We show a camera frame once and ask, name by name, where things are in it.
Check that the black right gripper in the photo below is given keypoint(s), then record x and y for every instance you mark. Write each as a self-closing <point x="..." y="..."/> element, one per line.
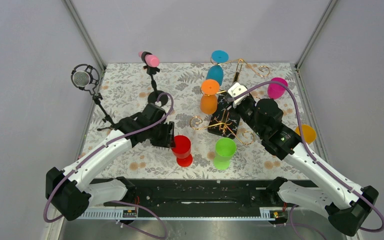
<point x="230" y="108"/>

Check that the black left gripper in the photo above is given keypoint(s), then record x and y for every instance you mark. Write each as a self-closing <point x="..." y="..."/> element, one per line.
<point x="168" y="141"/>

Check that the red plastic wine glass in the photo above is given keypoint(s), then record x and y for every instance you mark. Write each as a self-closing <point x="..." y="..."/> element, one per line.
<point x="182" y="150"/>

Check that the orange plastic wine glass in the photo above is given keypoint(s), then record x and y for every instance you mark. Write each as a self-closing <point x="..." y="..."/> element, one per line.
<point x="209" y="101"/>

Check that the blue plastic wine glass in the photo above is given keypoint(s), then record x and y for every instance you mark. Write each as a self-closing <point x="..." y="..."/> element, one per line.
<point x="216" y="72"/>

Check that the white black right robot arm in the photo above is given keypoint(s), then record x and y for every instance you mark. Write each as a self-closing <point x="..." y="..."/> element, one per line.
<point x="340" y="200"/>

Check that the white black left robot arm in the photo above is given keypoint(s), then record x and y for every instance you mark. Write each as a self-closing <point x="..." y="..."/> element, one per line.
<point x="71" y="190"/>

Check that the magenta plastic wine glass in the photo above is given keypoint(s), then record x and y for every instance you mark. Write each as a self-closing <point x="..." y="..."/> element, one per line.
<point x="275" y="91"/>

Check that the green plastic wine glass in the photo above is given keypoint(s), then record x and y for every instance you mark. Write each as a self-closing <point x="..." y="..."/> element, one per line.
<point x="225" y="148"/>

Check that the yellow plastic wine glass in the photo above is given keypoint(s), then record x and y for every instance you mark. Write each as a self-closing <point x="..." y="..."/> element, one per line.
<point x="309" y="133"/>

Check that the floral patterned table cloth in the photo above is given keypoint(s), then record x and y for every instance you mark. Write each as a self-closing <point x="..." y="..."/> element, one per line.
<point x="125" y="88"/>

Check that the pink microphone on black stand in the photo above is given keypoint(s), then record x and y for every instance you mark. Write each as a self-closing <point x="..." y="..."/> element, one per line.
<point x="151" y="66"/>

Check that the grey studio microphone on stand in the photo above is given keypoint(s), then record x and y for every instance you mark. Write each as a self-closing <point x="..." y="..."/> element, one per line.
<point x="86" y="78"/>

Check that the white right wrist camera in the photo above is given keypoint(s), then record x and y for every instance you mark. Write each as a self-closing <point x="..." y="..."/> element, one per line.
<point x="235" y="90"/>

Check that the gold wire wine glass rack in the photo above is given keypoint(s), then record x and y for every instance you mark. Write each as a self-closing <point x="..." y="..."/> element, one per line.
<point x="261" y="71"/>

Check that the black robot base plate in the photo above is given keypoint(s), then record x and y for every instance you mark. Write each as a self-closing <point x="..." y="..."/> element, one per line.
<point x="195" y="198"/>

